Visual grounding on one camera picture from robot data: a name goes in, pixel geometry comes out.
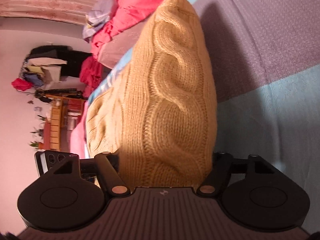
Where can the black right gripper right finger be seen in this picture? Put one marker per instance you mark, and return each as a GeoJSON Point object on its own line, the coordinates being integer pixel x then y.
{"type": "Point", "coordinates": [218, 179]}

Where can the red bed cover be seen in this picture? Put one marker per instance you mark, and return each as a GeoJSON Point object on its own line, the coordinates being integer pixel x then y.
{"type": "Point", "coordinates": [127, 14]}

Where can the pile of clothes on rack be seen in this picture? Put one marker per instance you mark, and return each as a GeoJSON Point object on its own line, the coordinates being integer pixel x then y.
{"type": "Point", "coordinates": [51, 67]}

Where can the light blue crumpled cloth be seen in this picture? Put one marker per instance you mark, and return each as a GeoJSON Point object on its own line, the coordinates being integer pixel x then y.
{"type": "Point", "coordinates": [101, 13]}

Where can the red cloth at bedside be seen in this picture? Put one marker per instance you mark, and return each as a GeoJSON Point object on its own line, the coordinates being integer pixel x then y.
{"type": "Point", "coordinates": [91, 75]}

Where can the black phone with cameras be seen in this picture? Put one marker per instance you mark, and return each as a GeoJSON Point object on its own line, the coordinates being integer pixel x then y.
{"type": "Point", "coordinates": [48, 159]}

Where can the yellow cable-knit sweater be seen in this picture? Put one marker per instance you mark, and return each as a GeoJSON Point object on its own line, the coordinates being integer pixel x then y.
{"type": "Point", "coordinates": [159, 116]}

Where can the wooden shelf unit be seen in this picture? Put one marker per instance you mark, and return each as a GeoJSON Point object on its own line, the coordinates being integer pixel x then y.
{"type": "Point", "coordinates": [65, 113]}

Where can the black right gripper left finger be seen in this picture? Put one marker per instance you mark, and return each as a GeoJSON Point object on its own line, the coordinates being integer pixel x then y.
{"type": "Point", "coordinates": [109, 180]}

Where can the blue grey patterned bedsheet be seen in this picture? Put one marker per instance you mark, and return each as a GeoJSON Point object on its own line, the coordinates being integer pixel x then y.
{"type": "Point", "coordinates": [265, 64]}

